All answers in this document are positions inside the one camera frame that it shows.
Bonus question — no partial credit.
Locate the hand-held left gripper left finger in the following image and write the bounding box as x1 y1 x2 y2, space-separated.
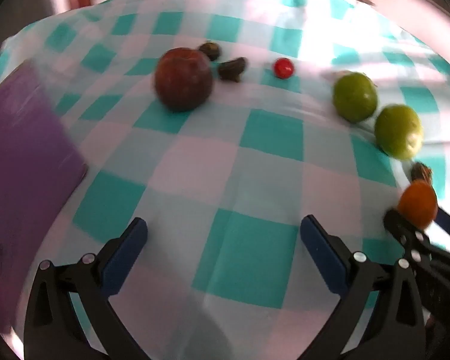
23 217 151 360

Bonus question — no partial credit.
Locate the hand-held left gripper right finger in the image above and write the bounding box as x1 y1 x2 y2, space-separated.
300 214 426 360

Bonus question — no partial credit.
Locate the small orange tangerine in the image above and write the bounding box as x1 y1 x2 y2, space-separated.
397 180 439 229

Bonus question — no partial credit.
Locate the small dark brown fruit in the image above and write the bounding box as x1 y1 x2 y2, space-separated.
199 41 223 62
217 57 248 82
412 162 434 186

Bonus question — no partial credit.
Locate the purple plastic storage box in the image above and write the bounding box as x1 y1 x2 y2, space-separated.
0 60 89 338

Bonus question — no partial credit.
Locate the dark red apple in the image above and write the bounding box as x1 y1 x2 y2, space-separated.
153 47 214 113

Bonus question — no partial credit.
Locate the teal white checked tablecloth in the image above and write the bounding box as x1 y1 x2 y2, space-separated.
0 0 450 360

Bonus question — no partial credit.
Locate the red cherry tomato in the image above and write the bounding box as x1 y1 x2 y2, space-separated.
273 58 295 79

